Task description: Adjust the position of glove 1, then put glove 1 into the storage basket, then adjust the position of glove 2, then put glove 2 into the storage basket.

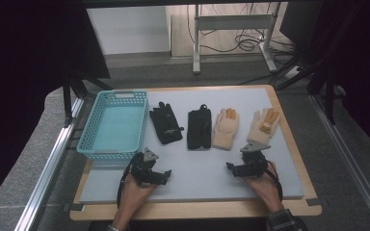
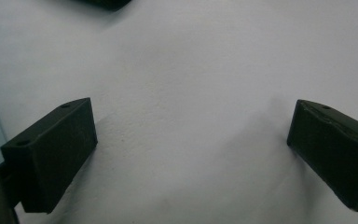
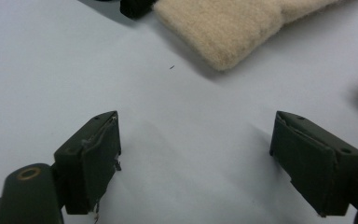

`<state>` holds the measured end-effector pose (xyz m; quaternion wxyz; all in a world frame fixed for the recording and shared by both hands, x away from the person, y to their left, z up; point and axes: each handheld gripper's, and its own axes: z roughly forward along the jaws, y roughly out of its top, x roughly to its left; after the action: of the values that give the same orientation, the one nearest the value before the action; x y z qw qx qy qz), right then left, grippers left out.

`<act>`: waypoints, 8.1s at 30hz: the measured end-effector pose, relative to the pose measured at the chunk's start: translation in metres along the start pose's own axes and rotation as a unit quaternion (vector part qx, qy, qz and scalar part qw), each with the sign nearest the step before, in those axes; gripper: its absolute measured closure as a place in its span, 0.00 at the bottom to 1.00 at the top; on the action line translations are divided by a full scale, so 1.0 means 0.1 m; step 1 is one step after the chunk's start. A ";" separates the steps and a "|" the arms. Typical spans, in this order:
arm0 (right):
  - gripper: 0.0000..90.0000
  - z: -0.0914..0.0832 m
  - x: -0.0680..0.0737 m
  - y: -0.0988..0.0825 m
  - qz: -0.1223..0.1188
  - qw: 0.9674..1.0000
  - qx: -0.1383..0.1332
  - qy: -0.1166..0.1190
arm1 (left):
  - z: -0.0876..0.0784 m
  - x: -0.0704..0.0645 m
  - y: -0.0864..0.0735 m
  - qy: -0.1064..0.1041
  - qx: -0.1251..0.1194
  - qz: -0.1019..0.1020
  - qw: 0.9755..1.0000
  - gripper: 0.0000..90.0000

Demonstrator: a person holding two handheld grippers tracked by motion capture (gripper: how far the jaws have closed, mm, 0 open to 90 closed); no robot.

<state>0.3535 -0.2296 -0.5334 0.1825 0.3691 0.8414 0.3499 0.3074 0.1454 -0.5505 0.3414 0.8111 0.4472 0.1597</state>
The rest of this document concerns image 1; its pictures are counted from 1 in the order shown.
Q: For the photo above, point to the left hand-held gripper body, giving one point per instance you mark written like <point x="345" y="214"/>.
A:
<point x="143" y="170"/>

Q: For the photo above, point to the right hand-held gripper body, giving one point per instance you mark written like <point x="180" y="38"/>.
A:
<point x="253" y="165"/>

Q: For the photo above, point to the beige glove with orange fingers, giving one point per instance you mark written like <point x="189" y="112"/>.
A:
<point x="261" y="130"/>

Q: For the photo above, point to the beige glove with orange fingertips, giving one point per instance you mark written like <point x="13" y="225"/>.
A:
<point x="224" y="130"/>

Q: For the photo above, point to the black glove with white print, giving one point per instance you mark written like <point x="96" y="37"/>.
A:
<point x="167" y="126"/>

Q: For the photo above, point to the teal plastic basket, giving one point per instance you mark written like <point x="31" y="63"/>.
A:
<point x="115" y="128"/>

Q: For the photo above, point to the plain black glove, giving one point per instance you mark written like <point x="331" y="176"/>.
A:
<point x="199" y="128"/>

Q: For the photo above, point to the person's right hand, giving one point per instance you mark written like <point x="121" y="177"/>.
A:
<point x="268" y="189"/>

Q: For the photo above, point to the person's left hand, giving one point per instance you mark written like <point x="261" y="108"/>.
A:
<point x="133" y="197"/>

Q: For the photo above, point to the grey tape piece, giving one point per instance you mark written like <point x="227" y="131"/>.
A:
<point x="76" y="207"/>
<point x="314" y="202"/>

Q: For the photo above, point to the black metal stand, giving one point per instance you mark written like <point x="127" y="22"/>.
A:
<point x="329" y="96"/>

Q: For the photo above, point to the black tripod stand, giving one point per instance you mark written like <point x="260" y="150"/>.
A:
<point x="69" y="96"/>

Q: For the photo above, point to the white panel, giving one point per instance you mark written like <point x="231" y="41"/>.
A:
<point x="128" y="30"/>

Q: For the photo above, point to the dark curtain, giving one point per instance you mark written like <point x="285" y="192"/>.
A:
<point x="22" y="80"/>
<point x="366" y="64"/>

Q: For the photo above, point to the aluminium rail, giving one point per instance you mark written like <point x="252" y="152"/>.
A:
<point x="48" y="170"/>
<point x="350" y="163"/>

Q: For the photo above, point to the white metal desk frame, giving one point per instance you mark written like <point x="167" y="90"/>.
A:
<point x="234" y="21"/>

